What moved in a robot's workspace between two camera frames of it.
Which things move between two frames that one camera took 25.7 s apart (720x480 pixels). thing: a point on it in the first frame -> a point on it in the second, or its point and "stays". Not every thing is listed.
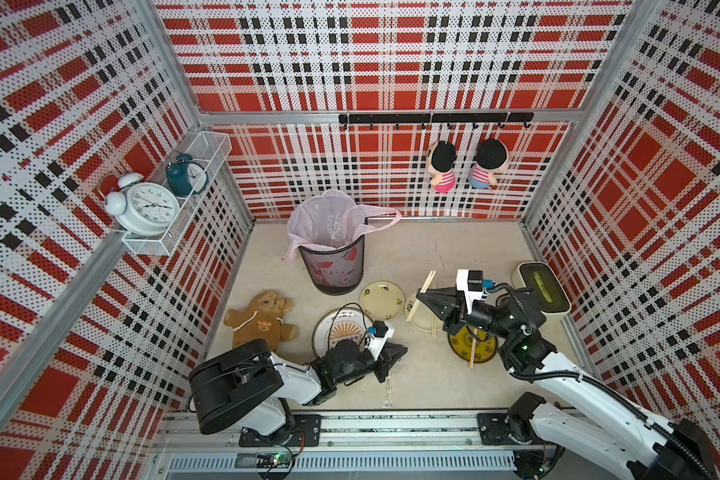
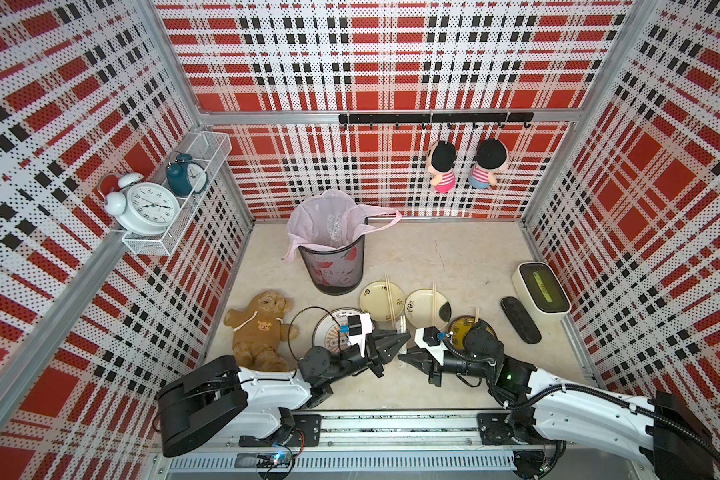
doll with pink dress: x=439 y=160 stays
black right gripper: x=453 y=301 -> x=429 y=365
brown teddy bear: x=263 y=319 stays
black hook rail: x=437 y=118 stays
